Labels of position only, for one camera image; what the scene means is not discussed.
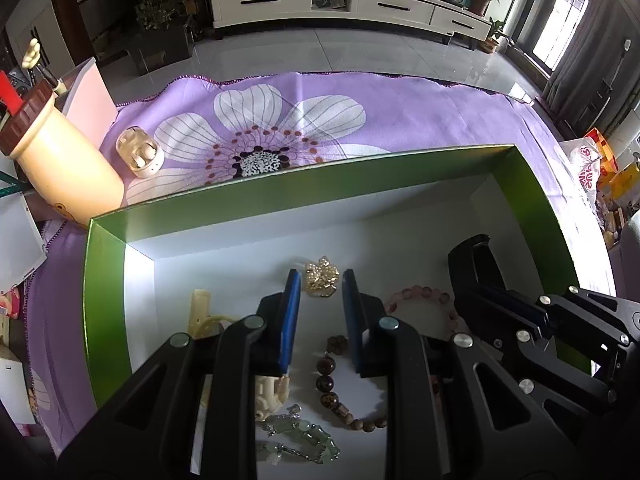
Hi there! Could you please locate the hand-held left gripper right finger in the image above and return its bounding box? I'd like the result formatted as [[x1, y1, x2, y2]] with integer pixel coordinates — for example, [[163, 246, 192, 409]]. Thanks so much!
[[341, 268, 586, 480]]

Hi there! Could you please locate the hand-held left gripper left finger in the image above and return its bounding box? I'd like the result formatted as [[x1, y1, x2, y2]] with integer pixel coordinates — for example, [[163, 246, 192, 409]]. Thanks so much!
[[57, 268, 302, 480]]

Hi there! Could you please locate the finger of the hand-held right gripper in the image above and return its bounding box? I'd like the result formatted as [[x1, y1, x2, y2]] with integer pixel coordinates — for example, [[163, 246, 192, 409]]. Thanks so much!
[[451, 294, 608, 428], [476, 281, 583, 332]]

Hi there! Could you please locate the gold pearl brooch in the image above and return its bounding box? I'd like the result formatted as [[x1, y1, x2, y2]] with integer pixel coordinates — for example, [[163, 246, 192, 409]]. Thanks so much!
[[304, 256, 342, 299]]

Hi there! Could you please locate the pink bead bracelet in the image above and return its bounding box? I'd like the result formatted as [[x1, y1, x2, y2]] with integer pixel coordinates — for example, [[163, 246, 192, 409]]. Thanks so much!
[[384, 285, 471, 346]]

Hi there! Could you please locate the green cardboard box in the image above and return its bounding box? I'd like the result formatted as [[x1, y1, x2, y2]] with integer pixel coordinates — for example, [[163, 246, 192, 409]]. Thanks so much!
[[82, 144, 596, 480]]

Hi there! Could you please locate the white plastic bag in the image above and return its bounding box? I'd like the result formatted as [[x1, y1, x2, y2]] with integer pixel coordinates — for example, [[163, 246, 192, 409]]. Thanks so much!
[[559, 137, 609, 202]]

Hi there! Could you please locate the yellow bag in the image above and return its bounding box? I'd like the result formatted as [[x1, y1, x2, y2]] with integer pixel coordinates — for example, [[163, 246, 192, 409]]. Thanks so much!
[[585, 129, 640, 197]]

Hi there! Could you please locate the purple floral cloth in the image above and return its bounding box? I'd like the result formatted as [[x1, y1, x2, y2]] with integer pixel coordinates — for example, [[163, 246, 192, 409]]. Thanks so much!
[[22, 72, 619, 457]]

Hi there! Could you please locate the white earbud case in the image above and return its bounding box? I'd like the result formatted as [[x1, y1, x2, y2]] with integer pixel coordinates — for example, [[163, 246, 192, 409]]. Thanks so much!
[[116, 126, 166, 180]]

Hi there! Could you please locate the grey curtain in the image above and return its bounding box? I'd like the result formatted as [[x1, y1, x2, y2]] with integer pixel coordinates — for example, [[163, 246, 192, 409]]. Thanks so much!
[[542, 0, 640, 137]]

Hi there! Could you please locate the small potted plant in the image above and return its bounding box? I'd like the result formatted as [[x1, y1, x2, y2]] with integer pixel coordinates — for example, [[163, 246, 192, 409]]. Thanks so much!
[[482, 17, 514, 55]]

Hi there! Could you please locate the cream bottle-shaped pen holder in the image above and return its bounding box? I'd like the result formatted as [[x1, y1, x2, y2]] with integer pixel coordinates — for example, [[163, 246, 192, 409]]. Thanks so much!
[[0, 37, 126, 234]]

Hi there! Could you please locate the white paper sheet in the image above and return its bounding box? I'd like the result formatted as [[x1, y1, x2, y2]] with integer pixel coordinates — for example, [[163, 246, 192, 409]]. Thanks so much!
[[0, 194, 49, 292]]

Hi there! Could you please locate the pink box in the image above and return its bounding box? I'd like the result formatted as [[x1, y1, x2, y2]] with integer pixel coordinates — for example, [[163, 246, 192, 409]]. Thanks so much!
[[60, 57, 119, 141]]

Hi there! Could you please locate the white television cabinet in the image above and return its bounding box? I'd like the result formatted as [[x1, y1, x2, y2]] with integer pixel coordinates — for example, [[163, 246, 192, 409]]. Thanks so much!
[[206, 0, 494, 44]]

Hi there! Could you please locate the bushy potted plant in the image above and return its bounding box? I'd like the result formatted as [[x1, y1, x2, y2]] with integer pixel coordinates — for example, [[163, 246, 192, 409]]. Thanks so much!
[[134, 0, 202, 62]]

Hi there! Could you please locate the brown bead bracelet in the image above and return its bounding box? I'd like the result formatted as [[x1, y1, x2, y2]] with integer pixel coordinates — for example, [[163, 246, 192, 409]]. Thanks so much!
[[315, 335, 390, 432]]

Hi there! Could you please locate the green jade bracelet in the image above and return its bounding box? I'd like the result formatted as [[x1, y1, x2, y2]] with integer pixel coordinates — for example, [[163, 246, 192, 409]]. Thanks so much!
[[256, 404, 342, 464]]

